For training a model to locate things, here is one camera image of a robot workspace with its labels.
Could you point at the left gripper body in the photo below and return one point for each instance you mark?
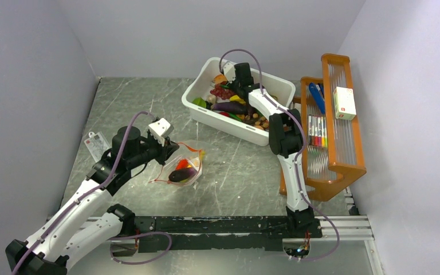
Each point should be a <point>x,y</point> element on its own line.
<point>152,149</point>

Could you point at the blue handled tool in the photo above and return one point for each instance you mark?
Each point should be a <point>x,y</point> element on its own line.
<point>317,93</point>

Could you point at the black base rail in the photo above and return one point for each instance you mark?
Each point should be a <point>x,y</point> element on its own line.
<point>234,232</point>

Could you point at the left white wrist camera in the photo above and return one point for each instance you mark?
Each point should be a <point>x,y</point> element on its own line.
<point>160,130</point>

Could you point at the dark purple toy eggplant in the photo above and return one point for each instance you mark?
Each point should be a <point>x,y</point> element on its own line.
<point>233,107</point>

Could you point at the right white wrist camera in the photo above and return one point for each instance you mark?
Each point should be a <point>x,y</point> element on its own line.
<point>228,70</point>

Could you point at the set of coloured markers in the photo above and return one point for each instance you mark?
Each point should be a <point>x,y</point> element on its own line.
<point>317,131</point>

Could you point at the clear zip top bag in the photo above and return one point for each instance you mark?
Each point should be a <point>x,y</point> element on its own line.
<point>192,150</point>

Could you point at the green toy lime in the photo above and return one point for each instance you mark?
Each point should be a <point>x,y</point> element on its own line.
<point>200,102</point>

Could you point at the orange toy carrot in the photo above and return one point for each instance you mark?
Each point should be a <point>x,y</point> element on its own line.
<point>182,164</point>

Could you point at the white tag card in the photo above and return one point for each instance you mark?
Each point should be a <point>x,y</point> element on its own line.
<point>97,144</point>

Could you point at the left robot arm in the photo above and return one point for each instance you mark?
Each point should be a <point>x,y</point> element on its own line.
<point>60,243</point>

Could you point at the orange toy melon slice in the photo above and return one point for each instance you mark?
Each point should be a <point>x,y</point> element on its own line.
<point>221,78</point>

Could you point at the red toy grapes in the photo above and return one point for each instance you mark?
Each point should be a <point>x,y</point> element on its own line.
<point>222,91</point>

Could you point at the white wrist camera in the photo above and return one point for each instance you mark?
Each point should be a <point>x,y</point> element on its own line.
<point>228,70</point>
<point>160,130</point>

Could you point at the orange wooden rack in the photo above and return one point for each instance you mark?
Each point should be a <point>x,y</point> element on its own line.
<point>330,169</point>

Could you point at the white small carton box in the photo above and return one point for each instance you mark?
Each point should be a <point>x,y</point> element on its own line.
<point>344,103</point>

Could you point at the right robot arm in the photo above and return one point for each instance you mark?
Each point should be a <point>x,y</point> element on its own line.
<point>286,141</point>

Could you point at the yellow toy banana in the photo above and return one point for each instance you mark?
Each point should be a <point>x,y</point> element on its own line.
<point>236,98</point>

